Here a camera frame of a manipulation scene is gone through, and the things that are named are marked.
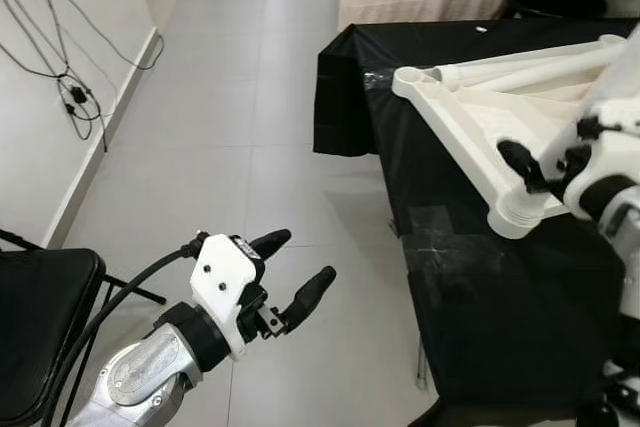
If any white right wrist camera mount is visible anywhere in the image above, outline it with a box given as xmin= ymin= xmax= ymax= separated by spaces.
xmin=560 ymin=97 xmax=640 ymax=220

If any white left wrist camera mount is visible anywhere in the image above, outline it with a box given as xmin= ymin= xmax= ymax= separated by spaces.
xmin=190 ymin=234 xmax=263 ymax=360

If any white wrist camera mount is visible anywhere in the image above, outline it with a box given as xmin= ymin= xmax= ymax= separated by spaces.
xmin=560 ymin=97 xmax=640 ymax=220
xmin=190 ymin=234 xmax=263 ymax=360

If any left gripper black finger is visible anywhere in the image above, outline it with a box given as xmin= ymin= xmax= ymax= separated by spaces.
xmin=245 ymin=229 xmax=293 ymax=260
xmin=280 ymin=266 xmax=337 ymax=334

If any black wall cable bundle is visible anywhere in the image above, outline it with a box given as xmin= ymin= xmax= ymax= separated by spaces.
xmin=0 ymin=0 xmax=166 ymax=153

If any clear plastic bag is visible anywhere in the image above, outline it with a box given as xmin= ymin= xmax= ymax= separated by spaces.
xmin=365 ymin=65 xmax=403 ymax=90

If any white plastic children table top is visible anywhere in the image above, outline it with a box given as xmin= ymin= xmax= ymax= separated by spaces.
xmin=392 ymin=35 xmax=640 ymax=240

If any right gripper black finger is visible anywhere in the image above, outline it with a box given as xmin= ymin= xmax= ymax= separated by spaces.
xmin=497 ymin=140 xmax=550 ymax=194

